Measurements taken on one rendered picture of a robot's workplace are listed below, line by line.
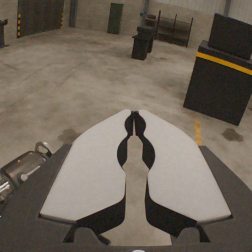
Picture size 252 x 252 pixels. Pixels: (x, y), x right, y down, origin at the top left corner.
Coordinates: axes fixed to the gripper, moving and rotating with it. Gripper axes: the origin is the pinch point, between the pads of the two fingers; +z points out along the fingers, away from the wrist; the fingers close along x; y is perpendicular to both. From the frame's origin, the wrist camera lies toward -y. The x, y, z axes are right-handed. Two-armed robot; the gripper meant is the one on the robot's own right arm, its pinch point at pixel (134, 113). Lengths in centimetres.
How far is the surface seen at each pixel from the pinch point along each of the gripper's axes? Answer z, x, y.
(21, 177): 29, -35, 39
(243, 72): 310, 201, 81
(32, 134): 198, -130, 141
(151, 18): 783, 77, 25
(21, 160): 37, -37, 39
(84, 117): 258, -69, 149
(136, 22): 1338, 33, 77
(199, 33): 1248, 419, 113
